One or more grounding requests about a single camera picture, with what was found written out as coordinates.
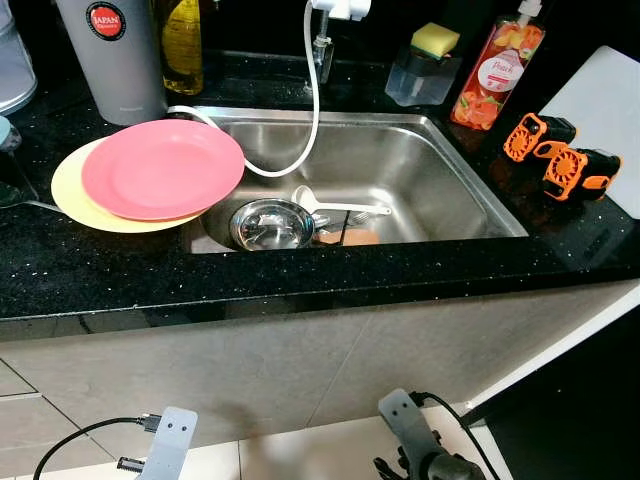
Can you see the pink plate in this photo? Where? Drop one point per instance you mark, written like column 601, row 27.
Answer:
column 165, row 170

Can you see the pale yellow plate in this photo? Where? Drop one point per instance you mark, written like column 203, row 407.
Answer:
column 68, row 195

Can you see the white kitchen tap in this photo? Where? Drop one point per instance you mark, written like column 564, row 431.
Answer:
column 342, row 8

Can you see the black cabinet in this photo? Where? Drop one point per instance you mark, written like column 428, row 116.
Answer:
column 560, row 420

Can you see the brown flat utensil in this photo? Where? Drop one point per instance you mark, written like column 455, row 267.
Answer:
column 352, row 237

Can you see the white plastic spoon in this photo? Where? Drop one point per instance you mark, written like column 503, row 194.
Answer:
column 310, row 200

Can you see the stainless steel sink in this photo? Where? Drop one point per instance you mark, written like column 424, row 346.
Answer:
column 400, row 170

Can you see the clear soap dispenser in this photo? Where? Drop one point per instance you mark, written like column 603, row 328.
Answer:
column 420, row 80

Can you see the peach dish soap bottle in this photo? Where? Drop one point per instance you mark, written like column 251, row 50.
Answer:
column 495, row 75

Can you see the white cutting board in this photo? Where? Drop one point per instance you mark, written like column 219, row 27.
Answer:
column 600, row 110

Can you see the yellow sponge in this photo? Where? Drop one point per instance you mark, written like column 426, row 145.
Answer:
column 435, row 40

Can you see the yellow oil bottle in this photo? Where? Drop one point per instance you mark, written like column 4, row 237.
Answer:
column 183, row 45

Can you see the grey water filter canister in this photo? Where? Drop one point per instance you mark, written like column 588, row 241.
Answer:
column 115, row 70

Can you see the translucent white food cover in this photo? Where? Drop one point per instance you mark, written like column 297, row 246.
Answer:
column 12, row 60

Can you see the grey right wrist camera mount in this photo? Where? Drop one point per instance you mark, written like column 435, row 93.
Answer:
column 405, row 420

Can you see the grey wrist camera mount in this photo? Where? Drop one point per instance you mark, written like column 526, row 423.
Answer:
column 405, row 420
column 172, row 440

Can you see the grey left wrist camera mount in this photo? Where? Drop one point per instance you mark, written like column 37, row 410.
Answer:
column 172, row 440

